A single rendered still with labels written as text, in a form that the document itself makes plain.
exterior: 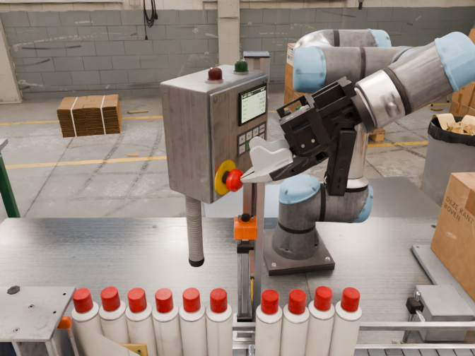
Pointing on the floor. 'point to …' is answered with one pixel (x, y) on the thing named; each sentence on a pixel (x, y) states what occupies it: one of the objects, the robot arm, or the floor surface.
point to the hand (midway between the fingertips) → (250, 180)
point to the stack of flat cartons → (90, 116)
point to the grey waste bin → (444, 166)
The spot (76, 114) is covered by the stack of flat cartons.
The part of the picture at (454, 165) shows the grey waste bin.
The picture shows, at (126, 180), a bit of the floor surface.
